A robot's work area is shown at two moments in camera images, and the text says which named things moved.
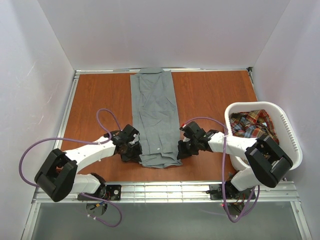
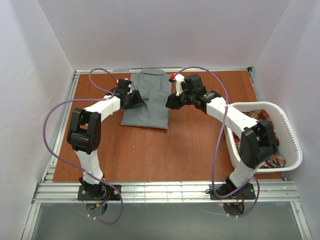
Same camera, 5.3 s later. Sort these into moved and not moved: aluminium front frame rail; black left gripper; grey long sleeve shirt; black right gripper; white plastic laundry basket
Moved: black left gripper; black right gripper; grey long sleeve shirt
Not moved: aluminium front frame rail; white plastic laundry basket
